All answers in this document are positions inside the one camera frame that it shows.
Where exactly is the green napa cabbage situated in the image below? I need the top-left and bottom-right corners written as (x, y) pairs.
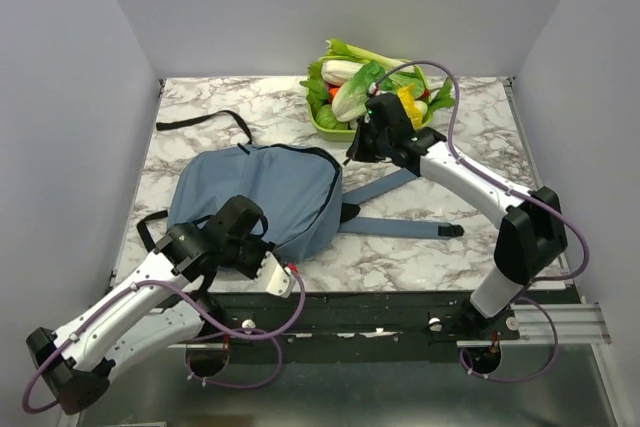
top-left (331, 60), bottom-right (385, 123)

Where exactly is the green vegetable tray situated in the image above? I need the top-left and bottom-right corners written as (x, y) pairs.
top-left (300, 59), bottom-right (430, 142)

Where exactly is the blue student backpack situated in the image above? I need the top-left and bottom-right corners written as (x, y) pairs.
top-left (137, 141), bottom-right (464, 263)

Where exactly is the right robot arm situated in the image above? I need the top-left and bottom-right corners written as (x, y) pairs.
top-left (347, 93), bottom-right (568, 339)

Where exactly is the celery stalk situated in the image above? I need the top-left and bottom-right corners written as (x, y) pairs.
top-left (320, 38), bottom-right (406, 71)

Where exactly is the green bok choy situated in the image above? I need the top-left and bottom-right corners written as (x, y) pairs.
top-left (314, 104), bottom-right (350, 131)

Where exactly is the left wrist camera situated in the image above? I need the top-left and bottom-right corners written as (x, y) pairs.
top-left (257, 252), bottom-right (294, 298)

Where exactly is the orange carrot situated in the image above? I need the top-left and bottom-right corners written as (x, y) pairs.
top-left (329, 87), bottom-right (340, 103)

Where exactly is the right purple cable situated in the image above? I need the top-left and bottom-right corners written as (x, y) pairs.
top-left (369, 59), bottom-right (590, 383)

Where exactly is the spinach bunch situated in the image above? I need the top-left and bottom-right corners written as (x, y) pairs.
top-left (428, 77), bottom-right (455, 114)

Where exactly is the yellow napa cabbage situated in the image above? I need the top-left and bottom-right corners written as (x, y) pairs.
top-left (396, 84), bottom-right (428, 131)

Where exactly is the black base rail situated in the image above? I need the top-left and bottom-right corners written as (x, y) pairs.
top-left (185, 290), bottom-right (588, 373)

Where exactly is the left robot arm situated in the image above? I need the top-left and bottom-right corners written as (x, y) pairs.
top-left (26, 195), bottom-right (291, 415)

